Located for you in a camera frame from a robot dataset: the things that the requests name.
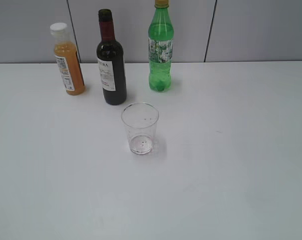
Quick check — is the transparent plastic cup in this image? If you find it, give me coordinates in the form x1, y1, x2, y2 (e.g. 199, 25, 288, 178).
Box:
121, 102, 159, 155

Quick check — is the dark red wine bottle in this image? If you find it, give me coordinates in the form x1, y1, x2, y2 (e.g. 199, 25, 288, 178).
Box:
96, 9, 127, 106

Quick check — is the green soda bottle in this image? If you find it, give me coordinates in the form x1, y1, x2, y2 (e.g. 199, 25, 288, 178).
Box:
148, 0, 174, 92

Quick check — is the orange juice bottle white cap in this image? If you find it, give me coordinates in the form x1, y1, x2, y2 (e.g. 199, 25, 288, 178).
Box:
50, 22, 85, 96

